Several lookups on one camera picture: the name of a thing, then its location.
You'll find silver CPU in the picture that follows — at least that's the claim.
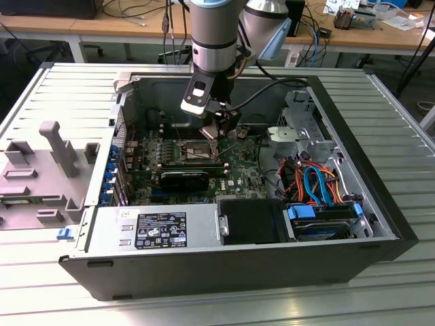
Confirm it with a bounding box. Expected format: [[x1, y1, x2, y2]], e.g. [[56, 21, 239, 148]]
[[198, 121, 221, 141]]

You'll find metal locking lever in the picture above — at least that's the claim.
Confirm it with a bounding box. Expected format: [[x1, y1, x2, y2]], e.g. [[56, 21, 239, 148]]
[[217, 141, 239, 158], [171, 116, 183, 144]]

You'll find CPU socket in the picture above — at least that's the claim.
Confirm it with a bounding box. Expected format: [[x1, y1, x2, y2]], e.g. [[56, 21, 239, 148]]
[[175, 136, 221, 163]]

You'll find green motherboard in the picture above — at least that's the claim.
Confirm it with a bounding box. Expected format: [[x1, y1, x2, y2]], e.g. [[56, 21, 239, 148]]
[[125, 122, 285, 205]]

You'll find metal drive cage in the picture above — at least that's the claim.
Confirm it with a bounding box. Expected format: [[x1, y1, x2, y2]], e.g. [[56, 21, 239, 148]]
[[266, 88, 343, 162]]

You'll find black box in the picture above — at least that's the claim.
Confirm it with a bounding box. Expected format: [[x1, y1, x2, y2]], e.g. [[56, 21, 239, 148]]
[[284, 0, 306, 37]]

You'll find black graphics card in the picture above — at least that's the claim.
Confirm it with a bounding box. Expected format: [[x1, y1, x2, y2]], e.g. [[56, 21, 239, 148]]
[[158, 169, 211, 192]]

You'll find wooden desk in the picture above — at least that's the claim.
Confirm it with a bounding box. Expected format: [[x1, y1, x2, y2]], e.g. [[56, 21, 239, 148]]
[[0, 0, 435, 69]]

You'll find metal heat sink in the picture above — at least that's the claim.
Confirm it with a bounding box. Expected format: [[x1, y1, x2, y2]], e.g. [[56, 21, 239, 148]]
[[333, 5, 357, 31]]

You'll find blue disk carrier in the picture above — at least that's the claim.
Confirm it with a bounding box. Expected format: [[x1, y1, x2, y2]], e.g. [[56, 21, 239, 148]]
[[286, 202, 364, 242]]

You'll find grey blue box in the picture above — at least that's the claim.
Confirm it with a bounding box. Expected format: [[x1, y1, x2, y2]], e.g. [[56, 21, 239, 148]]
[[353, 8, 378, 31]]

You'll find silver hard disk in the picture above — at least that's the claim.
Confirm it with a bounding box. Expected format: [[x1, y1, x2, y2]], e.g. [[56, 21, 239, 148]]
[[292, 219, 354, 242]]

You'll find silver power supply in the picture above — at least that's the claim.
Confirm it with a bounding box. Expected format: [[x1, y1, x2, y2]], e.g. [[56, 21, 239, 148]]
[[76, 202, 219, 251]]

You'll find black PC case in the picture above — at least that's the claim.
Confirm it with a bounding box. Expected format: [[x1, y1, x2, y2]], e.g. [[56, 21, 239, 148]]
[[57, 62, 419, 302]]

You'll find white paper sheet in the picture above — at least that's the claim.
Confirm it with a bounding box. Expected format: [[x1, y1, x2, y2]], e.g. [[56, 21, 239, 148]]
[[382, 12, 425, 32]]

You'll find black monitor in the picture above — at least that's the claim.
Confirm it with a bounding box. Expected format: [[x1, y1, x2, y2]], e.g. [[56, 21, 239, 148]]
[[0, 0, 103, 20]]

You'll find grey parts rack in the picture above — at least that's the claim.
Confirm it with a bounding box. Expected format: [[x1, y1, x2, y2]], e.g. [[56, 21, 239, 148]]
[[0, 120, 102, 232]]

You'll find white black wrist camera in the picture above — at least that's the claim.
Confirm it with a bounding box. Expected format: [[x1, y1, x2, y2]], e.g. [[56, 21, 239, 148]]
[[179, 73, 218, 119]]

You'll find black camera cable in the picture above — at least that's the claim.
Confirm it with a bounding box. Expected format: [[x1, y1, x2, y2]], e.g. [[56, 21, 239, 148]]
[[232, 77, 309, 113]]

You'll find orange wire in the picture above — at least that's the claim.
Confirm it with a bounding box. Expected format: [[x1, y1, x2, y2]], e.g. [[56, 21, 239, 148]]
[[281, 162, 345, 204]]

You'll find blue wire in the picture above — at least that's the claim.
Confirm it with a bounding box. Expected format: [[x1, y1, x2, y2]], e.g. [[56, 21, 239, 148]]
[[303, 165, 336, 209]]

